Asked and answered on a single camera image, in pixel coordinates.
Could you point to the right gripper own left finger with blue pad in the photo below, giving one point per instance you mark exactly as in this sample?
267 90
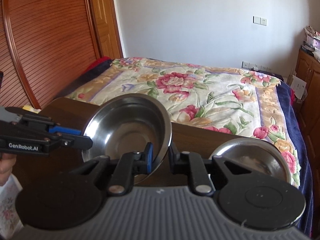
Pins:
128 166

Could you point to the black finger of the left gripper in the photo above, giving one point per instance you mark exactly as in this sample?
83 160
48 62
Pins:
70 140

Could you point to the right gripper own right finger with black pad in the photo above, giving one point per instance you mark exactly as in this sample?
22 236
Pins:
193 166

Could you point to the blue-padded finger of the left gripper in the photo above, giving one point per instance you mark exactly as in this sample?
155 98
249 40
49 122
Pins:
67 130

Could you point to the steel bowl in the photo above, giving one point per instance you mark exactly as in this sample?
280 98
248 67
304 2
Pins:
126 124
256 154

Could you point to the white floral square plate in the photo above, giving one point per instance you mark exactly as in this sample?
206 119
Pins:
10 223

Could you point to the person's left hand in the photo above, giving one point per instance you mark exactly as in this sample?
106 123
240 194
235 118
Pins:
6 164

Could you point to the yellow plush toy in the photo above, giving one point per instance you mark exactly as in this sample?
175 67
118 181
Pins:
31 109

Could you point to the floral bed blanket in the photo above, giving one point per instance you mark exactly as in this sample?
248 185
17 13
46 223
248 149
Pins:
228 100

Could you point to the red and navy bedding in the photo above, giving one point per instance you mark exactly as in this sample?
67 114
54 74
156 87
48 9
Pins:
97 68

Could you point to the wooden louvered wardrobe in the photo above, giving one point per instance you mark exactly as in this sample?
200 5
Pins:
47 44

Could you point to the white paper bag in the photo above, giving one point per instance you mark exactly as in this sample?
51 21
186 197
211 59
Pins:
298 86

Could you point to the wooden side cabinet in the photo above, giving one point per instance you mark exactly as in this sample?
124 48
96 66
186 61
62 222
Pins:
307 69

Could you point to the stack of books and papers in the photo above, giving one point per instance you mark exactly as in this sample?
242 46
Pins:
311 41

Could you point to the wall socket strip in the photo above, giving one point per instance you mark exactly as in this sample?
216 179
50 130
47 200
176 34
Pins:
248 65

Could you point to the white wall switch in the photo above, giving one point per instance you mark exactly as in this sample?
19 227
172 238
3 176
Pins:
260 21

